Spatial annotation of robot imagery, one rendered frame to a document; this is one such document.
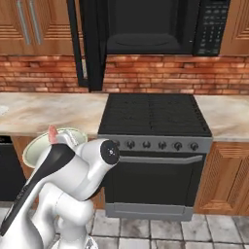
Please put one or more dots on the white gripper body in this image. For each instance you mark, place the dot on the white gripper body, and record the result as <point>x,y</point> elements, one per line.
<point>67,138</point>

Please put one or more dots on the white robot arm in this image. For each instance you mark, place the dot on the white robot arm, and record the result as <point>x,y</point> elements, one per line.
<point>69,181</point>

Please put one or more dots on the pink raw steak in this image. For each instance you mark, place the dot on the pink raw steak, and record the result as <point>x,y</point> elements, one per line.
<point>52,134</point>

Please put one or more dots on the pale green bowl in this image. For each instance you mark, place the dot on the pale green bowl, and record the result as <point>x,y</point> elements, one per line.
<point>35,147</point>

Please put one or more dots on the small white plate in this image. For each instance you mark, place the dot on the small white plate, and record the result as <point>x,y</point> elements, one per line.
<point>2,110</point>

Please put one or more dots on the black oven door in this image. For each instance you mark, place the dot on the black oven door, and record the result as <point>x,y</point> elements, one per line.
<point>155,183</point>

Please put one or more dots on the black microwave door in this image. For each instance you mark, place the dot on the black microwave door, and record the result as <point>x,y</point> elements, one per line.
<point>94,42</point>

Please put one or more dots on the black microwave oven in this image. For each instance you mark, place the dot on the black microwave oven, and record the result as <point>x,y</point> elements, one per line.
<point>149,26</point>

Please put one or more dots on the wooden base cupboard door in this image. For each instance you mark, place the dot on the wooden base cupboard door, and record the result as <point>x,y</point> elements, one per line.
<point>223,178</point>

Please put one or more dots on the black stove knob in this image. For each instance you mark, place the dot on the black stove knob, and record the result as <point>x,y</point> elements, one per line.
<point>146,145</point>
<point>116,143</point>
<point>130,144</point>
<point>177,146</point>
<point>162,145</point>
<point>194,146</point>

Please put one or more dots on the black dishwasher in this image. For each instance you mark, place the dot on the black dishwasher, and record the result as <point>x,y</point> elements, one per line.
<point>9,168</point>

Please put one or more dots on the black and grey stove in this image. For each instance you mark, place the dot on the black and grey stove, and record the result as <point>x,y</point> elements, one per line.
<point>155,116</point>

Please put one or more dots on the grey oven drawer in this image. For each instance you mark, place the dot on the grey oven drawer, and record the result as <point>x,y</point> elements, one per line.
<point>149,211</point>

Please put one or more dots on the wooden wall cupboard door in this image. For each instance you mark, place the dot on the wooden wall cupboard door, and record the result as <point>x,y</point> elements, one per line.
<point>9,26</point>
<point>55,26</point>
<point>236,26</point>

